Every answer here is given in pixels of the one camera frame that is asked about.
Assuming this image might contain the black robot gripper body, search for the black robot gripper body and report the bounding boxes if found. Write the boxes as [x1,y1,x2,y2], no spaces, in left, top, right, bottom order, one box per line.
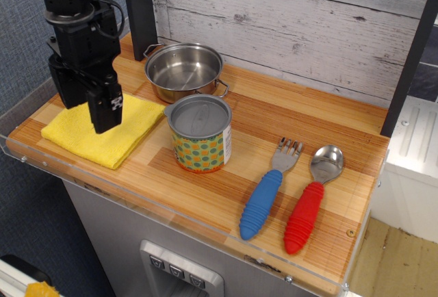
[47,4,120,109]

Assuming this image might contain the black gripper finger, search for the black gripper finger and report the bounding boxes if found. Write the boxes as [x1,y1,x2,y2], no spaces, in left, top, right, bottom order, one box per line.
[86,83,123,134]

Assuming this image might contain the patterned tin can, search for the patterned tin can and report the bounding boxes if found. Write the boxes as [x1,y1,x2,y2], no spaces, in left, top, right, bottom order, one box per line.
[164,94,232,174]

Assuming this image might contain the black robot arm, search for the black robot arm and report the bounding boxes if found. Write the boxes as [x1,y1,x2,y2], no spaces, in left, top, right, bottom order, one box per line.
[44,0,125,133]

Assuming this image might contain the stainless steel pot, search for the stainless steel pot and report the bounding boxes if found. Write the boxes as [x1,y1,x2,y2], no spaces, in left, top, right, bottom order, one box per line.
[143,43,229,103]

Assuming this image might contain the yellow folded cloth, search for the yellow folded cloth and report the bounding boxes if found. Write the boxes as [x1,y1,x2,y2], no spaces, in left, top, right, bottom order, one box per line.
[41,94,165,170]

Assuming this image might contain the silver dispenser panel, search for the silver dispenser panel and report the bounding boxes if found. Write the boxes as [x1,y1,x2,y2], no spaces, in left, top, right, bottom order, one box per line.
[140,240,225,297]

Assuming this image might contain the orange yellow object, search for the orange yellow object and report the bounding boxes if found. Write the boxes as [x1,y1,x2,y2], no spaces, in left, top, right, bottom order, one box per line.
[24,281,60,297]

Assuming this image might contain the white ribbed appliance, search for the white ribbed appliance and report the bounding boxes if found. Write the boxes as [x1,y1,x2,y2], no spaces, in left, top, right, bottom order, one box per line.
[370,96,437,242]

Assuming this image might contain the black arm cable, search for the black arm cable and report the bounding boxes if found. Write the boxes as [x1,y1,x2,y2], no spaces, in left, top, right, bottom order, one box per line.
[91,0,125,40]

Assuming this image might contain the clear acrylic guard rail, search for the clear acrylic guard rail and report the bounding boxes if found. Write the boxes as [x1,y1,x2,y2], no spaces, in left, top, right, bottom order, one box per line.
[0,60,391,297]

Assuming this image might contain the blue handled fork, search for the blue handled fork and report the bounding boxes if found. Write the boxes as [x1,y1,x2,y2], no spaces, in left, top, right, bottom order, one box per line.
[239,137,303,240]

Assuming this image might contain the red handled spoon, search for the red handled spoon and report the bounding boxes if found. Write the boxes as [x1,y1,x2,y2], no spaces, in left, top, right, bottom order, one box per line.
[283,145,344,255]

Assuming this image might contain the dark vertical post right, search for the dark vertical post right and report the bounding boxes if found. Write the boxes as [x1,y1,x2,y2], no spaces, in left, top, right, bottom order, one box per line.
[380,0,437,138]

